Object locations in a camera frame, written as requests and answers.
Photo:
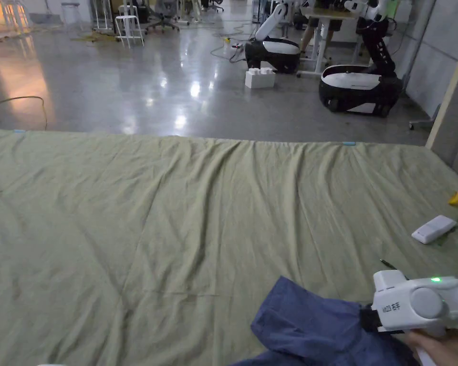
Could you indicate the white and black wheeled robot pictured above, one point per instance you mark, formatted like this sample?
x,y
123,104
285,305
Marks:
x,y
274,47
357,85

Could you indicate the dark blue shirt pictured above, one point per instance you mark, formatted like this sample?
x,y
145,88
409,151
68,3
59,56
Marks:
x,y
309,328

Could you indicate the white desk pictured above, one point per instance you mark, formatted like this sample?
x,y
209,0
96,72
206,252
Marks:
x,y
324,42

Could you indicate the black pen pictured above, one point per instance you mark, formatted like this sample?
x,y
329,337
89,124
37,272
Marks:
x,y
387,264

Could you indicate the white remote control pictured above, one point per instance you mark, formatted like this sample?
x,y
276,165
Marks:
x,y
433,228

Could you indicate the bed with pale green sheet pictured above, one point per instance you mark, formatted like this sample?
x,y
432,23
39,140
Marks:
x,y
145,228

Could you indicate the person's right hand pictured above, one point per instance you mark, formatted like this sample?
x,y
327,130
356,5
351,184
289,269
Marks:
x,y
446,349

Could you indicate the white foam box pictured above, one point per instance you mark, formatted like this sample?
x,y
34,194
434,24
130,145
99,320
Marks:
x,y
259,78

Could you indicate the grey padded headboard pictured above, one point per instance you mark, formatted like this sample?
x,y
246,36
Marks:
x,y
456,114

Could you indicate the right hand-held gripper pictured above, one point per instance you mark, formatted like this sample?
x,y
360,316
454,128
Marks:
x,y
416,301

